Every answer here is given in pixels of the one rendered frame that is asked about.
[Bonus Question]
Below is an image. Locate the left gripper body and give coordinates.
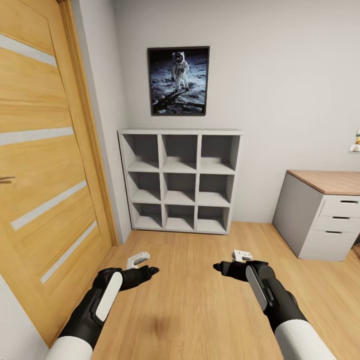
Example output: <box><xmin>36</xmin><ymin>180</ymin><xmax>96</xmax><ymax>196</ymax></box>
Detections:
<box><xmin>128</xmin><ymin>265</ymin><xmax>152</xmax><ymax>290</ymax></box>

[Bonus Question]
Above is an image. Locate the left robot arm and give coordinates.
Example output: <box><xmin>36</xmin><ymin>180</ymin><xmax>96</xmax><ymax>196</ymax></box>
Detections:
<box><xmin>43</xmin><ymin>252</ymin><xmax>160</xmax><ymax>360</ymax></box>

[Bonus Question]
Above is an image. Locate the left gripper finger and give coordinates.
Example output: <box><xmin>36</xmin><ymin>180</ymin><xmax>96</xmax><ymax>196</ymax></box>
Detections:
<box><xmin>149</xmin><ymin>266</ymin><xmax>160</xmax><ymax>277</ymax></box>

